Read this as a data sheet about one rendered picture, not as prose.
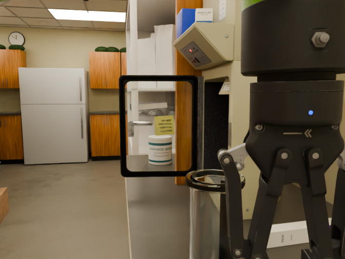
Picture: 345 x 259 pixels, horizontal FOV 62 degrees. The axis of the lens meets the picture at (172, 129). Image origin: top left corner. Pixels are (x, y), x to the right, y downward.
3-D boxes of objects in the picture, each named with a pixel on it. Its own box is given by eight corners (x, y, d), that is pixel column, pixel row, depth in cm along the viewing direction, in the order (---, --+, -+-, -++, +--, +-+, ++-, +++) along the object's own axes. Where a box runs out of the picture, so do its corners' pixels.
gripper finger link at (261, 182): (295, 150, 24) (279, 147, 24) (264, 271, 26) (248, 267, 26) (281, 142, 28) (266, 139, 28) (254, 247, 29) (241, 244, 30)
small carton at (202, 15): (210, 32, 91) (211, 13, 90) (212, 29, 86) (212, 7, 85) (194, 32, 91) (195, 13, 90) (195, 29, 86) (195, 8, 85)
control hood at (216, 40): (201, 70, 112) (202, 43, 111) (233, 60, 80) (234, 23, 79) (172, 69, 110) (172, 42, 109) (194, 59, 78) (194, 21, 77)
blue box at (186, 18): (202, 42, 107) (202, 17, 106) (210, 37, 98) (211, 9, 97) (176, 41, 106) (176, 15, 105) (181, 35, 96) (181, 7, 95)
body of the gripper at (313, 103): (325, 79, 28) (320, 170, 30) (238, 80, 29) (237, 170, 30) (371, 75, 21) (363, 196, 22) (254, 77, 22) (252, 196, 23)
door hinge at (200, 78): (200, 174, 117) (202, 76, 112) (202, 176, 114) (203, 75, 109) (196, 174, 116) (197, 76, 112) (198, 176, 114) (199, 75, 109)
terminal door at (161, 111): (197, 176, 115) (198, 75, 110) (120, 177, 114) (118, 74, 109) (196, 176, 116) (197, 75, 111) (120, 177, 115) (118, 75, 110)
